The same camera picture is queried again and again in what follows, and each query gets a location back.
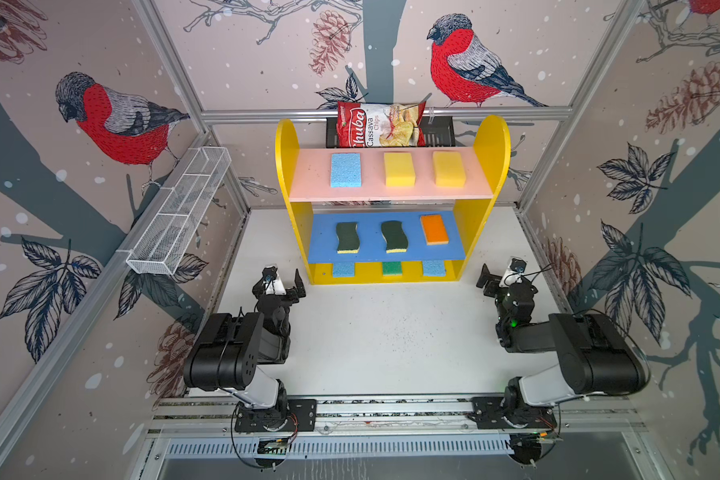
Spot dark green wavy sponge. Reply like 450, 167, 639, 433
335, 222, 360, 254
381, 220, 409, 254

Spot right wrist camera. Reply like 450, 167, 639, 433
500, 257, 527, 288

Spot blue sponge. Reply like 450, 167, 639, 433
330, 153, 362, 188
331, 262, 355, 278
422, 260, 447, 278

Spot black wire basket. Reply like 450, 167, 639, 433
325, 117, 456, 148

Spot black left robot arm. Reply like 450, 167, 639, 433
183, 266, 307, 431

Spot red cassava chips bag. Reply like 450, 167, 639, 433
337, 102, 426, 148

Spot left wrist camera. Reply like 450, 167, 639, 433
262, 265, 286, 296

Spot aluminium rail base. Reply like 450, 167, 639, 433
138, 394, 645, 464

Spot orange sponge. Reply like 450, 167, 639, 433
420, 214, 450, 246

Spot white wire mesh tray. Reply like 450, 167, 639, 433
126, 146, 231, 276

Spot yellow sponge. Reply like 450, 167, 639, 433
433, 151, 466, 188
384, 152, 416, 188

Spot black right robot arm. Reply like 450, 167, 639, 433
476, 257, 649, 428

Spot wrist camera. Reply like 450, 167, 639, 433
500, 257, 527, 288
262, 265, 286, 296

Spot yellow shelf with coloured boards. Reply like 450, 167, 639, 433
274, 116, 511, 285

